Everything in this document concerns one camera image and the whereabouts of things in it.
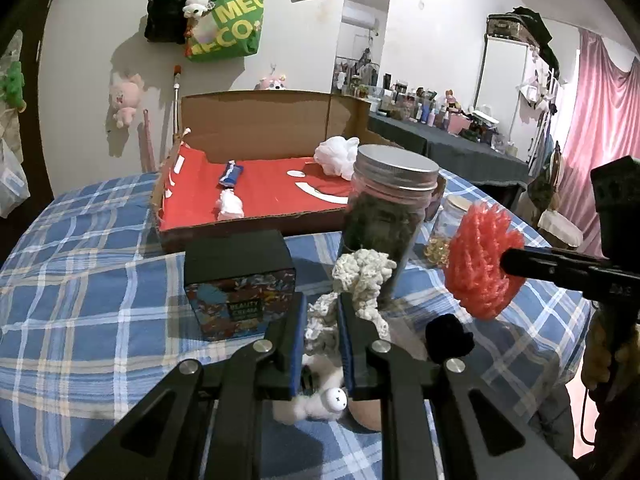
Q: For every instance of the red mesh bath pouf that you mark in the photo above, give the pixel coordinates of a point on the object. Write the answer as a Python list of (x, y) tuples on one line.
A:
[(473, 274)]

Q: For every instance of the white fluffy plush toy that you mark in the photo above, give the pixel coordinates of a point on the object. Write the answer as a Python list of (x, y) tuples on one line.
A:
[(229, 206)]

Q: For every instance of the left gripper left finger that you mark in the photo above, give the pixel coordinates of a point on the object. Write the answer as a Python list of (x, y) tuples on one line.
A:
[(280, 352)]

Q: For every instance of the pink curtain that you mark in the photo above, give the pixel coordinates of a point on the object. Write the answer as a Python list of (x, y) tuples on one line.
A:
[(605, 127)]

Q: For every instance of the tan round powder puff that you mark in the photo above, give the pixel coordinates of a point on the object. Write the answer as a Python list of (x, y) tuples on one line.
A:
[(366, 413)]

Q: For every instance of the glass jar metal lid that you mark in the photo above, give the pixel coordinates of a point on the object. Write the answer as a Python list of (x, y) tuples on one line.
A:
[(389, 193)]

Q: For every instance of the black backpack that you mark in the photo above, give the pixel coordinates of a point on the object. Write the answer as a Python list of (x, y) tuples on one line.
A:
[(165, 22)]

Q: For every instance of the white dog plush keychain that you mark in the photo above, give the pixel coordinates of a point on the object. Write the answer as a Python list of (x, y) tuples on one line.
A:
[(196, 8)]

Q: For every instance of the black cosmetic box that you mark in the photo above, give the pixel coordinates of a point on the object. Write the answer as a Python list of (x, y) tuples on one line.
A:
[(237, 284)]

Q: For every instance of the beige knitted scrunchie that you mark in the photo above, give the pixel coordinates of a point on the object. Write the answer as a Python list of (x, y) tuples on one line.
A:
[(360, 274)]

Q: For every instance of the pale pink plush toy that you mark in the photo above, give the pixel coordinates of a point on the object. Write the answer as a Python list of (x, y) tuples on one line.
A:
[(125, 99)]

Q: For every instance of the green plush toy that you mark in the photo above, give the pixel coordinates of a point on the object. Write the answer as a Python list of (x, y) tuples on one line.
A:
[(12, 84)]

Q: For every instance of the green tote bag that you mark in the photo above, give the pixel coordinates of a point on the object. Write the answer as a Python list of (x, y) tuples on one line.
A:
[(231, 29)]

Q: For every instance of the pink stick against wall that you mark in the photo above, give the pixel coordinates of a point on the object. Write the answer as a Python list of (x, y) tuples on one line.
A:
[(148, 152)]

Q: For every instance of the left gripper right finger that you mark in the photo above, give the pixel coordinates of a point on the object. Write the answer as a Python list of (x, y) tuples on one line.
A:
[(359, 345)]

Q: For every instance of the white mesh bath pouf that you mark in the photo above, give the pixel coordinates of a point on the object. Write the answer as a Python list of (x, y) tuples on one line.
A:
[(336, 156)]

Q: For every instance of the red cardboard box tray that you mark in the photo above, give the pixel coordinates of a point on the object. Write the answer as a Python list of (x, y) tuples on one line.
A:
[(273, 135)]

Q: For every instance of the small white capsule toy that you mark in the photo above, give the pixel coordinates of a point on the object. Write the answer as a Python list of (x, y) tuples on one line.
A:
[(334, 400)]

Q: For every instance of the plastic bag on door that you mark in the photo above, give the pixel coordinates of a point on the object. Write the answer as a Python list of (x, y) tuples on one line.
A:
[(13, 183)]

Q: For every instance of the white wardrobe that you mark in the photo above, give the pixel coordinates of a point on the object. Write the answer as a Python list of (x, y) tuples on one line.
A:
[(512, 79)]

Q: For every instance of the right hand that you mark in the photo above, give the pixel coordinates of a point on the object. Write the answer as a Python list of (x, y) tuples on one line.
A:
[(605, 374)]

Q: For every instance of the orange handled mop pole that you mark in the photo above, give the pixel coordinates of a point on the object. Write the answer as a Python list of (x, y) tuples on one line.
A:
[(176, 104)]

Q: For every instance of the small glass jar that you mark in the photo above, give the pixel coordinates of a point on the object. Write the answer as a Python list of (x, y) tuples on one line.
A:
[(446, 224)]

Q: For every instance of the dark cloth side table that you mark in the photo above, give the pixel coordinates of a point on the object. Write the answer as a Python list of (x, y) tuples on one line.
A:
[(477, 163)]

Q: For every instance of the pink bear plush toy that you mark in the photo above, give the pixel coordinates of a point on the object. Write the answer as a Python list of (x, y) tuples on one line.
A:
[(272, 83)]

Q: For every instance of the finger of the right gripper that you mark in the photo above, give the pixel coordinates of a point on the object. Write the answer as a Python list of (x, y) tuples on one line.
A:
[(562, 267)]

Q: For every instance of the blue white snack packet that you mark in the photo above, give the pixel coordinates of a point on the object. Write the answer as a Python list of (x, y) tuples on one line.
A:
[(231, 174)]

